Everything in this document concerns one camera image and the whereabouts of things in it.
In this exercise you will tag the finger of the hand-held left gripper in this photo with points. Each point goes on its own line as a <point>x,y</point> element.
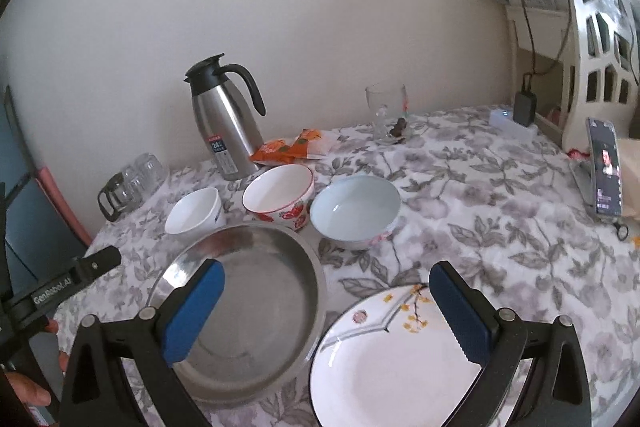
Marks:
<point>92,263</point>

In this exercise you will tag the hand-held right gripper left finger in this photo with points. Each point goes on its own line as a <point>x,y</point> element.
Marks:
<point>195,312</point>

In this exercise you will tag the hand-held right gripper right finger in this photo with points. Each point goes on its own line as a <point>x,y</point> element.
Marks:
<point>460,322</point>

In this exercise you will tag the small white bowl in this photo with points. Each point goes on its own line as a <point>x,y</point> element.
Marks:
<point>192,212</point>

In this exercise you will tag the person's left hand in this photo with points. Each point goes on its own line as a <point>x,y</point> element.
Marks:
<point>25,389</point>

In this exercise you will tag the stainless steel plate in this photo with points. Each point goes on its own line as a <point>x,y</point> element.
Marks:
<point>270,287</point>

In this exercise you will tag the blue and pink chair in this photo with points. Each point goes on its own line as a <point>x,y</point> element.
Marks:
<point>25,217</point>

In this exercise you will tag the white plate with flower print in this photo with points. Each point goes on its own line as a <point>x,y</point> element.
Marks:
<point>395,372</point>

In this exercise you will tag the clear drinking glass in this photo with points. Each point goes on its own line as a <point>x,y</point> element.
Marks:
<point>132,182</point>
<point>150,168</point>

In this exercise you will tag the grey floral tablecloth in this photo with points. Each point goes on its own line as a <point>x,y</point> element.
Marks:
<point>475,217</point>

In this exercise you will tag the strawberry print bowl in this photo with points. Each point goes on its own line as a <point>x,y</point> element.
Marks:
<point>277,192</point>

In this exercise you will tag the pale blue bowl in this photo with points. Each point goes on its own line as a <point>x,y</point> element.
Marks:
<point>355,207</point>

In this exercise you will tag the orange snack packet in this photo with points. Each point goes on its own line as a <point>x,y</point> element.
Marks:
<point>272,152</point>
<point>306,139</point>

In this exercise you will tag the stainless steel thermos jug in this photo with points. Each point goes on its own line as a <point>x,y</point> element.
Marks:
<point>225,122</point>

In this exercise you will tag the small brown object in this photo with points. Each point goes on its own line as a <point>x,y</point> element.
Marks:
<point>399,127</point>

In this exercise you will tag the white power bank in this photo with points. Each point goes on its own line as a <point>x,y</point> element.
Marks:
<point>502,119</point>

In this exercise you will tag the smartphone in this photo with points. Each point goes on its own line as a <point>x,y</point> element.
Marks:
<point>605,167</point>

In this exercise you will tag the black charger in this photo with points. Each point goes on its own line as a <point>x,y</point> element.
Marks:
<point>526,104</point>

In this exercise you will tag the clear glass ashtray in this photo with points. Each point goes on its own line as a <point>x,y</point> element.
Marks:
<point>385,107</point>

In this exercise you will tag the white lattice shelf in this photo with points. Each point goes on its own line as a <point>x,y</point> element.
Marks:
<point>575,32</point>

